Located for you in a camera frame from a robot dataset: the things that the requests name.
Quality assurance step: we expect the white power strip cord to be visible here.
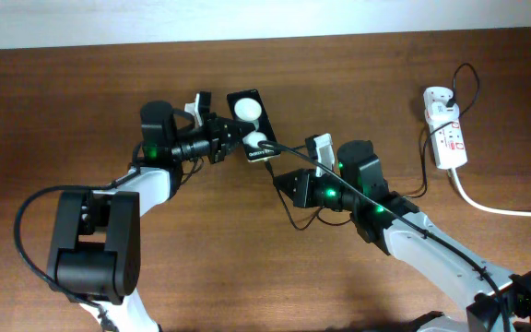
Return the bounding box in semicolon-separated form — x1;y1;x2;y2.
448;167;531;220

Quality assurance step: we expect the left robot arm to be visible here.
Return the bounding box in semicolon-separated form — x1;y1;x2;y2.
46;92;255;331

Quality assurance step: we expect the black smartphone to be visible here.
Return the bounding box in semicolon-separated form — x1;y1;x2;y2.
227;89;280;162

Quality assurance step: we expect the black charger cable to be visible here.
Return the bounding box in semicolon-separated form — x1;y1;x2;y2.
260;63;480;231

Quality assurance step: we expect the white power strip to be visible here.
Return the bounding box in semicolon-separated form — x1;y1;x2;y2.
423;87;467;170

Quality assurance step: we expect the white charger plug adapter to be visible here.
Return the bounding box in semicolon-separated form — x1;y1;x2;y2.
425;101;460;125

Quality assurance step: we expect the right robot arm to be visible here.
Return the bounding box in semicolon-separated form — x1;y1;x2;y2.
273;140;531;331

